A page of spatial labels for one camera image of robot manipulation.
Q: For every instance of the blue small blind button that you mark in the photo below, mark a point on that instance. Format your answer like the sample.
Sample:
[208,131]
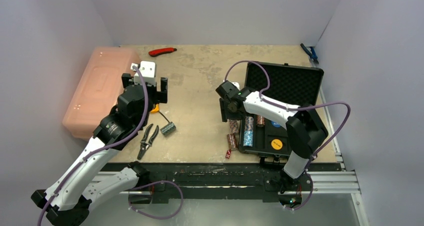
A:
[275,124]

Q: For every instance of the yellow big blind button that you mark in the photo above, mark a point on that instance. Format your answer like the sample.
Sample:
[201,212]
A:
[277,144]

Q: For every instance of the orange black chip stack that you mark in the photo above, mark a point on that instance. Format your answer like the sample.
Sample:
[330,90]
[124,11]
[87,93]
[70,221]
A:
[260,121]

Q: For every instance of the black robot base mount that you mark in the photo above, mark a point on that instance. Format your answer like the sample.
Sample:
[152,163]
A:
[255,181]

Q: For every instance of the red dice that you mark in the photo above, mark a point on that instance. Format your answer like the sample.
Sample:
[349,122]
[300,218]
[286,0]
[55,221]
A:
[228,154]

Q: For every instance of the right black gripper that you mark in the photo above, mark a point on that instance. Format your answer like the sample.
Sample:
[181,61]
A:
[224,109]

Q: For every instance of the red utility knife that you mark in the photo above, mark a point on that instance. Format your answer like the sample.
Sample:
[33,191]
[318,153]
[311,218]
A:
[161,51]

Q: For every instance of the blue chip stack in case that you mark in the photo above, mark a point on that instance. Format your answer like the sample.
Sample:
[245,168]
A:
[248,132]

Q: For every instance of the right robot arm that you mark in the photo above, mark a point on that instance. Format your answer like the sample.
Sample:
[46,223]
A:
[305,129]

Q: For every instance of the green terminal block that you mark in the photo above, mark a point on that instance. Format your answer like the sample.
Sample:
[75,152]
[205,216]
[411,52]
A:
[168,129]

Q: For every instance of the brown black chip stack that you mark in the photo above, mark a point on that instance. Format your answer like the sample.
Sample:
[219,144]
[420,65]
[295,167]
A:
[232,142]

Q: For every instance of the pink translucent storage box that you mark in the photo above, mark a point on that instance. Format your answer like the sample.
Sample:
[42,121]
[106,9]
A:
[98,89]

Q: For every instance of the black poker set case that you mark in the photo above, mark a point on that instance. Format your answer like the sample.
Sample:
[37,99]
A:
[290,84]

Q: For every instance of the aluminium frame rail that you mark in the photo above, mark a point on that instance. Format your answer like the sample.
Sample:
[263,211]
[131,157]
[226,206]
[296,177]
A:
[342,182]

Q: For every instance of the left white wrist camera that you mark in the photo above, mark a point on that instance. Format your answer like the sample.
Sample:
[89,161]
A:
[146,70]

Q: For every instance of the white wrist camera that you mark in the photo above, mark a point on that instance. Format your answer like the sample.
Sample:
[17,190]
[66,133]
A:
[236,84]
[146,70]

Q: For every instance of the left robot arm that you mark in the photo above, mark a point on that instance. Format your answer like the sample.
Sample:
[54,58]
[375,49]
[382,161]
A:
[72,197]

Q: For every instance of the blue handled pliers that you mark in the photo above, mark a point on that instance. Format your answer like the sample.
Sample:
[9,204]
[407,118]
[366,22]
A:
[310,52]

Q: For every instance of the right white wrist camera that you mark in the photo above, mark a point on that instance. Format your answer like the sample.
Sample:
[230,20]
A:
[236,84]

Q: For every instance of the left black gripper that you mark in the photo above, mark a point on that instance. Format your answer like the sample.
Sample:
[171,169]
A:
[159,96]

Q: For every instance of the yellow tape measure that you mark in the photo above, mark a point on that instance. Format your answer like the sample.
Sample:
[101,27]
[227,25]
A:
[155,109]

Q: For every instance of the black handled pliers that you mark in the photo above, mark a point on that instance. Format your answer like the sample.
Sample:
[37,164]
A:
[147,140]

